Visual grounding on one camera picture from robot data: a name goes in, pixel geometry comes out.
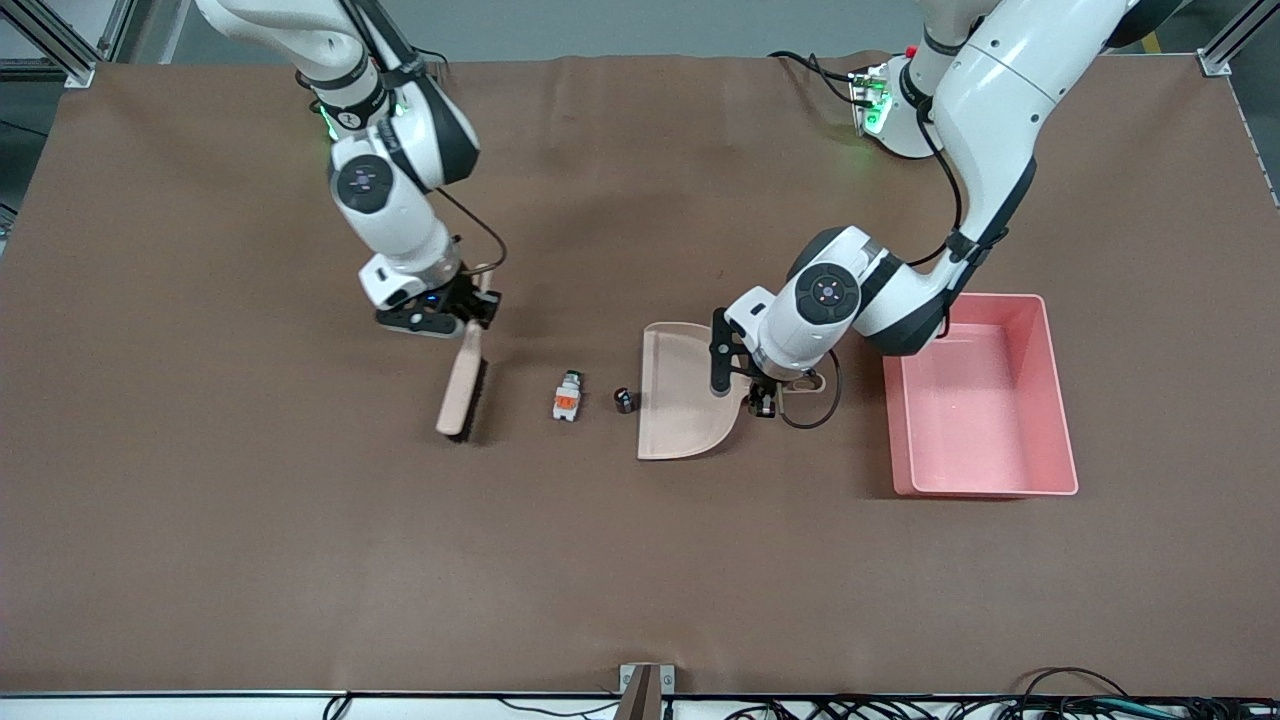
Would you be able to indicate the pink plastic bin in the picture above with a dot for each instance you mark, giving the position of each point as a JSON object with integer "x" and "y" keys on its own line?
{"x": 980, "y": 420}

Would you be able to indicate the small black electronic part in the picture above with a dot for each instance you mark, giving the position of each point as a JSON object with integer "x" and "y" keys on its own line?
{"x": 625, "y": 401}

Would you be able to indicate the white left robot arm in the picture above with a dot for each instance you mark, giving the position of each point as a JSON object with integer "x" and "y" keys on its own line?
{"x": 990, "y": 110}

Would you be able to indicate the hand brush black bristles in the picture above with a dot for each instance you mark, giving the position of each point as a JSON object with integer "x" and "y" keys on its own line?
{"x": 460, "y": 385}

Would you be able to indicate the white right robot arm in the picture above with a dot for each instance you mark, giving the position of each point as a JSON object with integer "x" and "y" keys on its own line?
{"x": 390, "y": 210}

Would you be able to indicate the white orange electronic part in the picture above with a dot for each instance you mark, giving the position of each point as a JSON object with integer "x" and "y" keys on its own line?
{"x": 567, "y": 402}

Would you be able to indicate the arm base panel green light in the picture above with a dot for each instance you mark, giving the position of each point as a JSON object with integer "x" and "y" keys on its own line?
{"x": 872, "y": 105}

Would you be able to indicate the brown table mat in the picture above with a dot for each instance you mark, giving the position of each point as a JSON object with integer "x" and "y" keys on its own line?
{"x": 300, "y": 560}

